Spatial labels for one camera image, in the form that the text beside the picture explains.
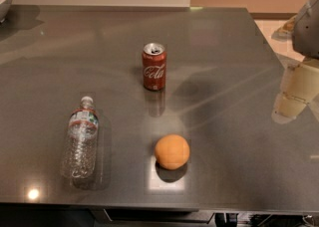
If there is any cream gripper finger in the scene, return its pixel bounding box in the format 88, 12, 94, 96
272, 59, 319, 124

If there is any orange fruit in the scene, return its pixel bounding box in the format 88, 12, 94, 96
155, 134, 190, 170

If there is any clear plastic water bottle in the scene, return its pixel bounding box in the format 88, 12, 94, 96
61, 96, 99, 178

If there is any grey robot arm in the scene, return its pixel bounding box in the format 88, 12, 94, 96
272, 0, 319, 124

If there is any red coke can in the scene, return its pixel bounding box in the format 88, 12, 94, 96
142, 43, 166, 91

